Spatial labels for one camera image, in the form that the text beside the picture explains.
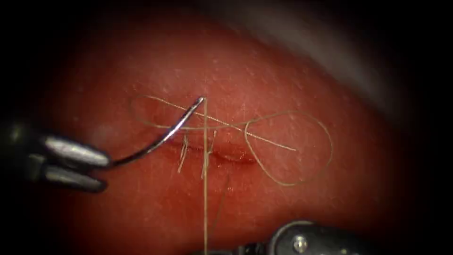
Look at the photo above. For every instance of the right arm needle driver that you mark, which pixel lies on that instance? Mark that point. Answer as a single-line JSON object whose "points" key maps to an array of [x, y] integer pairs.
{"points": [[318, 241]]}

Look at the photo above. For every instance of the left arm needle driver jaw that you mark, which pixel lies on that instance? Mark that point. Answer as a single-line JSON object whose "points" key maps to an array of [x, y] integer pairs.
{"points": [[70, 177], [76, 150]]}

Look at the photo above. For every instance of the right arm needle driver jaw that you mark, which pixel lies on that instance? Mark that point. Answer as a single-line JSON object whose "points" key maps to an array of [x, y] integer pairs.
{"points": [[253, 249]]}

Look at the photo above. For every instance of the left arm needle driver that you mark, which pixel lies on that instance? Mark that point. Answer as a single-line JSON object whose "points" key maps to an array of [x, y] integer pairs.
{"points": [[24, 148]]}

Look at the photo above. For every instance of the blue thread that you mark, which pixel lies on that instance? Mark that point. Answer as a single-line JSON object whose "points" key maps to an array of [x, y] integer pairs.
{"points": [[205, 212]]}

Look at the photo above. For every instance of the curved steel needle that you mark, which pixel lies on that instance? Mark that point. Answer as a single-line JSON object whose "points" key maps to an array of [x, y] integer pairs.
{"points": [[161, 142]]}

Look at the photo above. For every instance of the tissue pad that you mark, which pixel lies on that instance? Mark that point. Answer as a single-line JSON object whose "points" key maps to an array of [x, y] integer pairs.
{"points": [[283, 81]]}

